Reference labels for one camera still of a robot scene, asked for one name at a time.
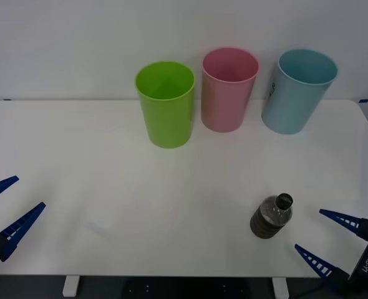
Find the pink plastic bin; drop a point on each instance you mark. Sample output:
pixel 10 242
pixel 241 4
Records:
pixel 223 106

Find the pale blue plastic bin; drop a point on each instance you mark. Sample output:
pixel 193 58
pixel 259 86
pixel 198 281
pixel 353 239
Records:
pixel 290 106

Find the small dark plastic bottle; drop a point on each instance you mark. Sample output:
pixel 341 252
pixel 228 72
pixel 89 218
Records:
pixel 269 221

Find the green plastic bin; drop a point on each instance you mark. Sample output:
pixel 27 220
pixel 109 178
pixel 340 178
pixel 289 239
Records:
pixel 168 121

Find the white table leg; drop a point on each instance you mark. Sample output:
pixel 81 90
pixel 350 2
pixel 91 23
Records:
pixel 70 286
pixel 280 288

